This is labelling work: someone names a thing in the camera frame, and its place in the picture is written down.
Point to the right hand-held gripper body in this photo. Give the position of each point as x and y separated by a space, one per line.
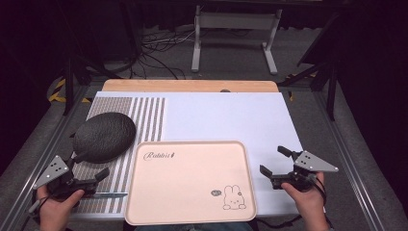
312 163

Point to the grey striped placemat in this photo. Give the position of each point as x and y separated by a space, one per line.
147 118

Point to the white table mat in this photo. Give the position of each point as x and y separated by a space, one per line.
224 118

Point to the silver knife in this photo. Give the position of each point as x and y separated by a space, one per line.
112 194

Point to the dark grey oval cushion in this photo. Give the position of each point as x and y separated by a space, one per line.
104 138

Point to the person's left hand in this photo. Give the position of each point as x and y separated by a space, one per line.
57 211

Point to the white metal stand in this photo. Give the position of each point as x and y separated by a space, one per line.
235 20

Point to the aluminium floor rail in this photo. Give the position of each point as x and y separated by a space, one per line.
38 166
346 160

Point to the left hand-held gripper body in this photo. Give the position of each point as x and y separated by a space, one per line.
53 170

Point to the pink tray with rabbit print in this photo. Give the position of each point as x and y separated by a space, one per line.
191 183

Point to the yellow and black floor tape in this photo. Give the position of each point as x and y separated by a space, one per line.
57 93

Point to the black tripod stand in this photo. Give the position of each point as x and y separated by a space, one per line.
330 80
69 83

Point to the person's right hand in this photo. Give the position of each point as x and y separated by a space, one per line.
306 202

